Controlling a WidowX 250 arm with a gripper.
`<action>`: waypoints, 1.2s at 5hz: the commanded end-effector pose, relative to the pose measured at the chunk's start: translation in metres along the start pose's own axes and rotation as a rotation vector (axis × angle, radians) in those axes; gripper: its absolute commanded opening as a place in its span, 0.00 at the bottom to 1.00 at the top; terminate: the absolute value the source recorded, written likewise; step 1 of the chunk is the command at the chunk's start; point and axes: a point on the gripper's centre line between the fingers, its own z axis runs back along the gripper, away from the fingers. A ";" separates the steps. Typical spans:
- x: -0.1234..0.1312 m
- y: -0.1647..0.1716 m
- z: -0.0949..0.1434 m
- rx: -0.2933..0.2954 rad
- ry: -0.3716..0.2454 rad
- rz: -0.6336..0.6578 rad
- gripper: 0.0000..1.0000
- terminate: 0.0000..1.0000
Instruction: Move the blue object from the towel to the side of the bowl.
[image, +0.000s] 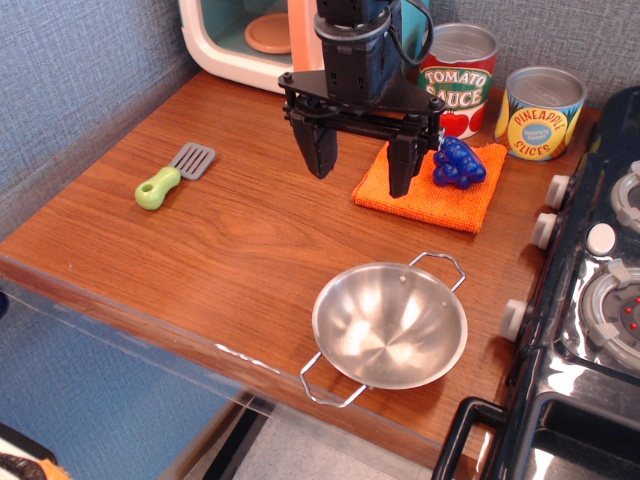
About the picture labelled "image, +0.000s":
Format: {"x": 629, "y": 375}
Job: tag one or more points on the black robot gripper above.
{"x": 361, "y": 79}

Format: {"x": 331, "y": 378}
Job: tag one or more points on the blue toy grape bunch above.
{"x": 457, "y": 164}

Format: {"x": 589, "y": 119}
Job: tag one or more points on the orange microfiber towel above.
{"x": 445, "y": 206}

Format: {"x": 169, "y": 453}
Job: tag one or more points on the tomato sauce toy can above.
{"x": 459, "y": 71}

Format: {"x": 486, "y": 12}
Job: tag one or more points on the orange plate inside microwave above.
{"x": 269, "y": 34}

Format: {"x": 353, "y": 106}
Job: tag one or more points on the toy microwave teal and white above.
{"x": 214, "y": 36}

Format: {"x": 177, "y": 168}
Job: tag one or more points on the pineapple slices toy can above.
{"x": 539, "y": 112}

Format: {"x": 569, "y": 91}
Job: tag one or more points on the black toy stove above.
{"x": 572, "y": 409}

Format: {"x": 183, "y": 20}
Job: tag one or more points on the green handled grey toy spatula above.
{"x": 190, "y": 163}

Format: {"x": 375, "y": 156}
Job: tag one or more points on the stainless steel two-handled bowl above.
{"x": 387, "y": 325}

